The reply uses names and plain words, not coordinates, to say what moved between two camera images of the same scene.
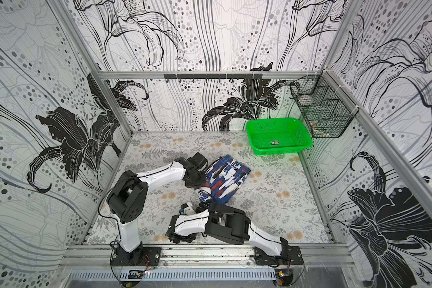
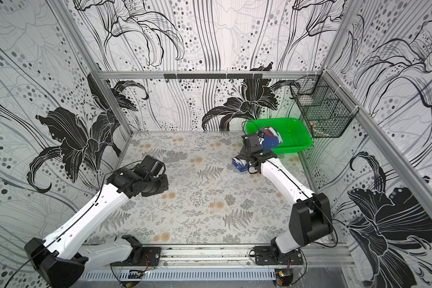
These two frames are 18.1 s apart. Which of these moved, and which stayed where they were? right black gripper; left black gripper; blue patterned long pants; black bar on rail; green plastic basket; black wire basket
Moved: right black gripper; blue patterned long pants; left black gripper
Stayed: black bar on rail; black wire basket; green plastic basket
